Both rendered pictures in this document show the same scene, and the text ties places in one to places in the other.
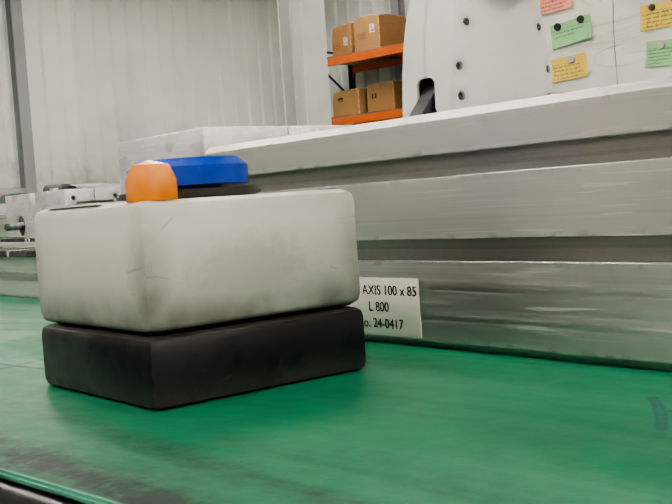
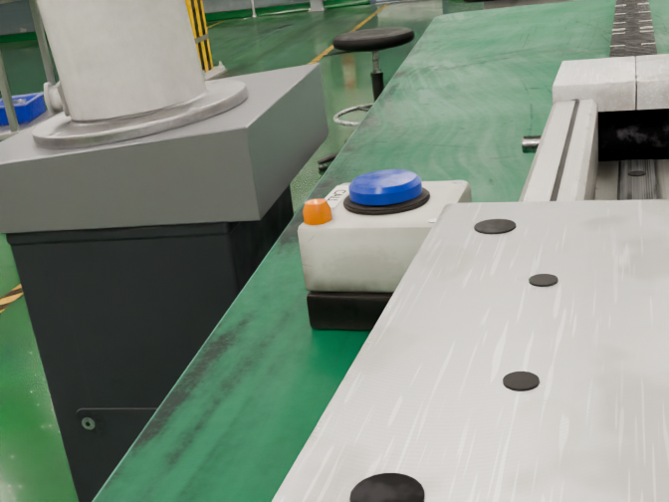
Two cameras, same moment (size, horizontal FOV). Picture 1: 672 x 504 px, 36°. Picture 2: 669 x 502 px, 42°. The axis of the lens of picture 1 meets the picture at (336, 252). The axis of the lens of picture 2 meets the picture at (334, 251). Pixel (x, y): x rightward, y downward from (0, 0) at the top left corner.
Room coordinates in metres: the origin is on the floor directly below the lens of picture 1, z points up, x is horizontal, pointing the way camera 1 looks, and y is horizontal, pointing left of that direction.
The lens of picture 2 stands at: (0.08, -0.32, 0.98)
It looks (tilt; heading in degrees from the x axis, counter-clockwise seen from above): 20 degrees down; 58
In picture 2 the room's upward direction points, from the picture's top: 7 degrees counter-clockwise
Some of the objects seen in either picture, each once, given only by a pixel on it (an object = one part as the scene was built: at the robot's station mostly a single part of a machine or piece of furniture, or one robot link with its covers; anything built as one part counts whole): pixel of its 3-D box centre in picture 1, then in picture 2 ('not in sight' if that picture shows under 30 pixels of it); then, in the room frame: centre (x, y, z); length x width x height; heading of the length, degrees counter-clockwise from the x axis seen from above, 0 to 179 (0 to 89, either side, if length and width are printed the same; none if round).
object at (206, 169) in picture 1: (188, 187); (385, 194); (0.34, 0.05, 0.84); 0.04 x 0.04 x 0.02
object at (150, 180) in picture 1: (150, 180); (317, 209); (0.30, 0.05, 0.85); 0.01 x 0.01 x 0.01
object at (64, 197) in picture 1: (73, 222); not in sight; (1.48, 0.37, 0.83); 0.11 x 0.10 x 0.10; 130
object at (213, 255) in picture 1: (217, 281); (406, 249); (0.35, 0.04, 0.81); 0.10 x 0.08 x 0.06; 128
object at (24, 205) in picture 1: (40, 224); not in sight; (1.58, 0.45, 0.83); 0.11 x 0.10 x 0.10; 129
